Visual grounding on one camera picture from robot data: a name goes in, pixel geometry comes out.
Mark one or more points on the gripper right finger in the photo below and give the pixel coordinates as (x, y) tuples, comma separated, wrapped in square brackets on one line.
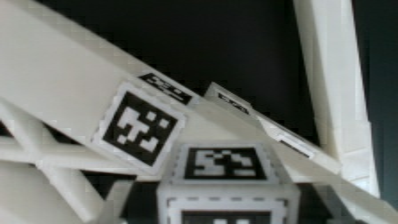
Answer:
[(322, 209)]

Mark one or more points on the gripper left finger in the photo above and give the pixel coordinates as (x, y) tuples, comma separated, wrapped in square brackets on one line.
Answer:
[(130, 203)]

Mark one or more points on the white tagged cube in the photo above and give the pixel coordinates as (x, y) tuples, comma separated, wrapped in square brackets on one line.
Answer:
[(226, 186)]

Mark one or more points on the white chair back frame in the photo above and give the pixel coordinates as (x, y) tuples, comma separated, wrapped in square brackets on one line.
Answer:
[(101, 116)]

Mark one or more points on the white front rail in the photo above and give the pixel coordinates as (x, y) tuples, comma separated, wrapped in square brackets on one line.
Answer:
[(334, 80)]

